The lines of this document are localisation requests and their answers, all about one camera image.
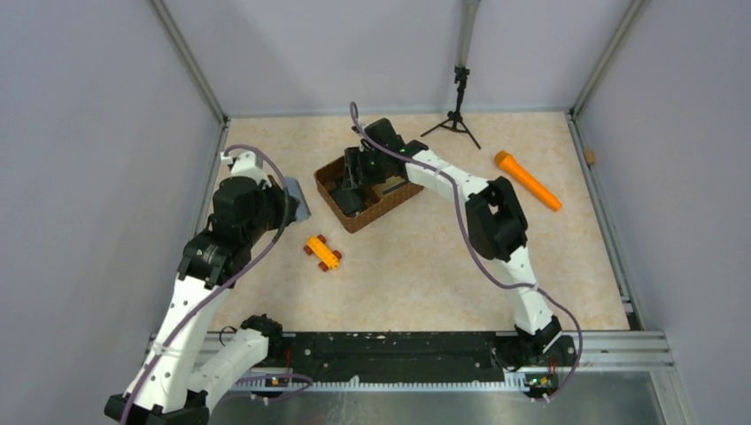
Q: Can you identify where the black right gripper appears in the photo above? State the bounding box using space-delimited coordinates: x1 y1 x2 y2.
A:
342 147 387 192

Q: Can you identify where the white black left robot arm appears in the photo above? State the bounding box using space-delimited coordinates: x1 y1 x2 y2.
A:
105 144 305 424

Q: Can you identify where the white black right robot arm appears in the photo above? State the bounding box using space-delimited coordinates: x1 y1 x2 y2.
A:
344 118 571 365

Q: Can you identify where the gold card in basket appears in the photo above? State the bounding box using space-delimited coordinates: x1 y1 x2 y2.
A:
377 179 408 197

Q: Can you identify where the brown woven basket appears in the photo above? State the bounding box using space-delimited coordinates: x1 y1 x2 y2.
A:
314 157 423 234

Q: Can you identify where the black mini tripod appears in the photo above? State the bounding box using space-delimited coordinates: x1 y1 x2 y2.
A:
421 66 482 150

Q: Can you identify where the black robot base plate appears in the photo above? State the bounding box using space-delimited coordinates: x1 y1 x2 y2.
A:
260 331 576 384

